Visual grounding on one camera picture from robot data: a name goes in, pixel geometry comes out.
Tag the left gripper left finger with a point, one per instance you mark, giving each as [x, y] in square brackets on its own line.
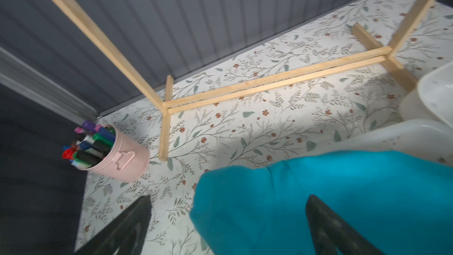
[125, 235]

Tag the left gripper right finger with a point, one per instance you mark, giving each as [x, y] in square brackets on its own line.
[331, 235]

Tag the teal t-shirt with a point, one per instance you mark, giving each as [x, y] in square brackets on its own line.
[400, 204]

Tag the pink pen cup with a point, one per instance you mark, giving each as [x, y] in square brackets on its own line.
[104, 150]

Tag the white perforated laundry basket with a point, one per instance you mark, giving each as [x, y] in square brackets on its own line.
[424, 139]

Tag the white plastic tray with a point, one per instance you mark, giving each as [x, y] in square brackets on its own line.
[432, 98]

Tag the wooden clothes rack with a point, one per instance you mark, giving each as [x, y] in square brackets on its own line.
[375, 53]

